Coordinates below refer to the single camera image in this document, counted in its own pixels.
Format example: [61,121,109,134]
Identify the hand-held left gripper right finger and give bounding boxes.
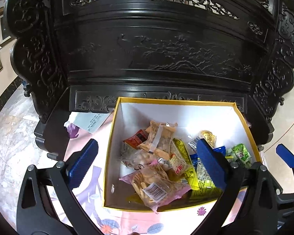
[191,138,283,235]

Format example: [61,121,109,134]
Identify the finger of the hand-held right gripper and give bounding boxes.
[276,144,294,168]

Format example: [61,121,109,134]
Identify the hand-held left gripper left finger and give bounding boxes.
[16,138,106,235]

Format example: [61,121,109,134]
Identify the yellow bar packet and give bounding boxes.
[173,138,223,200]

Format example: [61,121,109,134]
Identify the clear packet with white label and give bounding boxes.
[188,137,204,152]

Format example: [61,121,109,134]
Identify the yellow small bread packet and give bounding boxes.
[198,130,217,150]

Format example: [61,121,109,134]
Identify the green snack packet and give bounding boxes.
[225,143,253,169]

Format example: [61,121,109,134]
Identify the orange rice cracker packet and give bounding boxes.
[169,152,187,174]

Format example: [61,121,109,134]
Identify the clear white candy packet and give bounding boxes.
[151,158,173,170]

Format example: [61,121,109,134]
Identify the clear nut packet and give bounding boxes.
[120,143,152,169]

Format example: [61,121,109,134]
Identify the yellow cardboard box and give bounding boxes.
[102,97,262,212]

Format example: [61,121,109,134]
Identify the small red packet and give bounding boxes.
[123,129,149,150]

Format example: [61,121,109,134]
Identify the pink cracker stick packet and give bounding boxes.
[119,163,192,213]

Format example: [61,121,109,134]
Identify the brown cracker packet white band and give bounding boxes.
[138,120,178,161]

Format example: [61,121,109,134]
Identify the white paper sheet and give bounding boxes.
[65,112,113,134]

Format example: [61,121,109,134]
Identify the pink floral blanket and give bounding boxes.
[45,117,267,235]

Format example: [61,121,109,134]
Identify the carved dark wooden chair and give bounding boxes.
[4,0,294,162]

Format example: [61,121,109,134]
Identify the framed dark painting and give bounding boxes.
[0,13,13,51]

